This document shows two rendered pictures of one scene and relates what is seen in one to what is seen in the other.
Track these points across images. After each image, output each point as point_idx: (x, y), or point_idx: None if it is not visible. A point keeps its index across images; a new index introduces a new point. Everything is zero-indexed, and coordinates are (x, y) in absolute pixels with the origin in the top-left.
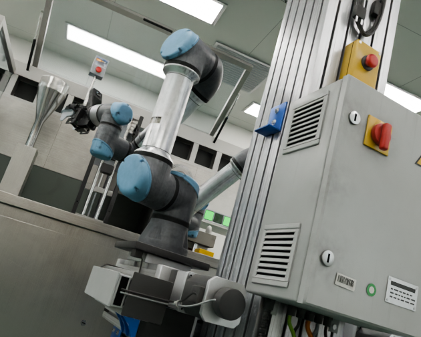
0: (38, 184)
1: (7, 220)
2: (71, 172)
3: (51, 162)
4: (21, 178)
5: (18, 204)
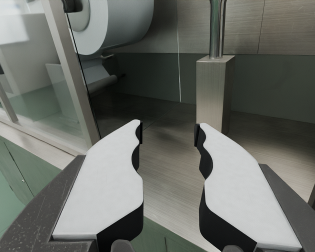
0: (256, 78)
1: (187, 251)
2: (305, 46)
3: (268, 42)
4: (218, 112)
5: (188, 249)
